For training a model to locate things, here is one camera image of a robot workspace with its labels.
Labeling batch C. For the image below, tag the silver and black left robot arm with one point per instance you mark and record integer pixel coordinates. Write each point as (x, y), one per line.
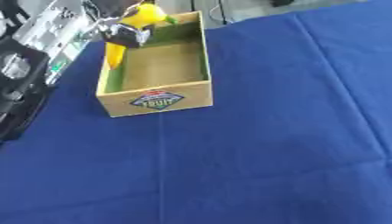
(30, 58)

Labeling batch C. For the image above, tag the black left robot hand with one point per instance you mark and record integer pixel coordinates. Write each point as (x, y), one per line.
(122, 32)

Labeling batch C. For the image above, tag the yellow toy banana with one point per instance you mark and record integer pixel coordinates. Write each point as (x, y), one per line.
(143, 16)

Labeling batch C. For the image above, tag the tan cardboard box green inside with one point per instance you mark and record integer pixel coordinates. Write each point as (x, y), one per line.
(163, 70)

